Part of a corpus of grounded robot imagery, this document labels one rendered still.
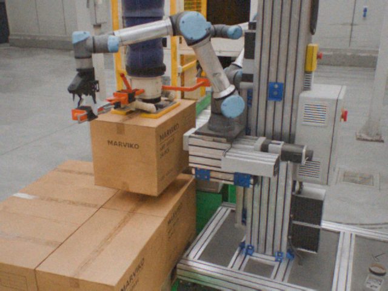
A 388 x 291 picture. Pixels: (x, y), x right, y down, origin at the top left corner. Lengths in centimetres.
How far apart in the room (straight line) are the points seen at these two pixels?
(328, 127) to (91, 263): 132
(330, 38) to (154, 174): 953
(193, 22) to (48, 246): 128
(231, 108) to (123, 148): 64
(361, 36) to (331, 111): 924
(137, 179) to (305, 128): 93
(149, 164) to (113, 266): 56
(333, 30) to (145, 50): 934
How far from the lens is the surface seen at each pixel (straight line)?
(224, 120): 213
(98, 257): 206
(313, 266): 262
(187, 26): 186
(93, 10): 369
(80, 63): 187
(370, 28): 1133
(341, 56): 1128
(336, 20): 1136
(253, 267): 254
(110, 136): 227
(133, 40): 199
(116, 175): 234
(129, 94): 216
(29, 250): 220
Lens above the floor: 170
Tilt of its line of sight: 20 degrees down
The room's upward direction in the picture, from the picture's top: straight up
